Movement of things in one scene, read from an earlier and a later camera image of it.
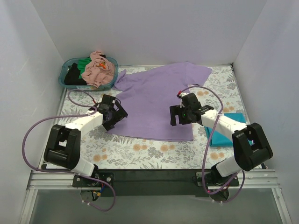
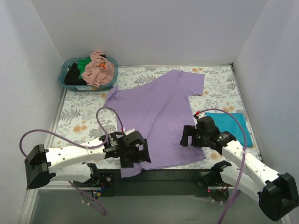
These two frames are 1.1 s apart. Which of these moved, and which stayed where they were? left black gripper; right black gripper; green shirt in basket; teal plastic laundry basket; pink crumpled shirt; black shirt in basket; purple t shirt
Moved: purple t shirt; left black gripper; right black gripper
Stayed: teal plastic laundry basket; green shirt in basket; black shirt in basket; pink crumpled shirt
